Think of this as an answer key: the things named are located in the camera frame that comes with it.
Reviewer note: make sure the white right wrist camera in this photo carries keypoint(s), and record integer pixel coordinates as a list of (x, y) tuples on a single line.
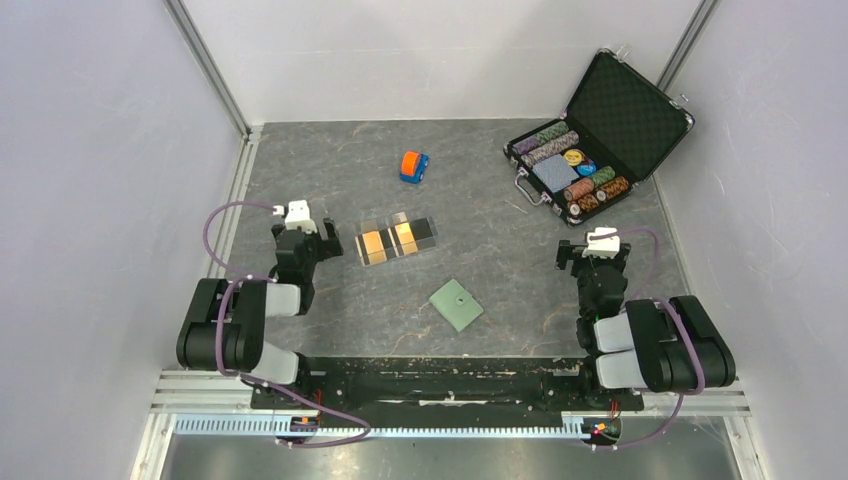
[(602, 242)]

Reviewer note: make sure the blue orange card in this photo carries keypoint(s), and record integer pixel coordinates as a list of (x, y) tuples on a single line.
[(413, 166)]

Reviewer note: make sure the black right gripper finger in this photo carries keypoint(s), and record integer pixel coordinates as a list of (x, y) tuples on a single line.
[(565, 252), (624, 252)]

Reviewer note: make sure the clear tray with cards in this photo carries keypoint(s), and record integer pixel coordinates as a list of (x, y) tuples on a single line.
[(379, 240)]

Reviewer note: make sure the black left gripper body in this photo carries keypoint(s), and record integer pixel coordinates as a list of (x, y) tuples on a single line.
[(316, 253)]

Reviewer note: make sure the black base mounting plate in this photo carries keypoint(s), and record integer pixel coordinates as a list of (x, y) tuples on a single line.
[(444, 392)]

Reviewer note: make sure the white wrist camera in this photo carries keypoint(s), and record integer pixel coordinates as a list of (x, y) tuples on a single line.
[(602, 242), (296, 216)]

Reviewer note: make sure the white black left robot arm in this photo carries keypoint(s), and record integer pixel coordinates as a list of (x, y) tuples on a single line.
[(225, 322)]

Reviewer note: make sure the green card holder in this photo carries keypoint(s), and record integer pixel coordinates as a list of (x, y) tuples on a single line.
[(456, 305)]

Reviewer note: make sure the black poker chip case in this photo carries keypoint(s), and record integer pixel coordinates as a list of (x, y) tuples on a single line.
[(615, 131)]

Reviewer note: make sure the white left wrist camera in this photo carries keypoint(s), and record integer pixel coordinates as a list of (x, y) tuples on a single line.
[(296, 216)]

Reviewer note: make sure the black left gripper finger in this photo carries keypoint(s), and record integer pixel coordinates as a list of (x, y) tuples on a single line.
[(278, 232), (331, 244)]

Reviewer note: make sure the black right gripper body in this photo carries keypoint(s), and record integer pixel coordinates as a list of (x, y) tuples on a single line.
[(589, 263)]

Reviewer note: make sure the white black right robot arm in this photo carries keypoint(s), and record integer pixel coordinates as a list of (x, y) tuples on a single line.
[(656, 345)]

